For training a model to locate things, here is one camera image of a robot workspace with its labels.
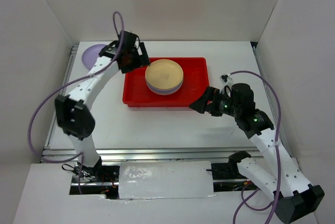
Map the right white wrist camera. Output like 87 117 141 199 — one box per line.
220 74 234 88

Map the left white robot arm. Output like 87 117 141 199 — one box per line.
54 31 150 182

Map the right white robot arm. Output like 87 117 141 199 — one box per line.
189 83 325 223

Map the orange plate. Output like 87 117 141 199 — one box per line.
144 59 184 90

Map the purple plate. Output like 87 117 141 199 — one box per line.
81 44 106 70
147 83 182 95

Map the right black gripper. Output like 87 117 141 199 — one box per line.
189 85 241 117

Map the white foil cover panel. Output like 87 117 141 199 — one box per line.
118 161 214 199

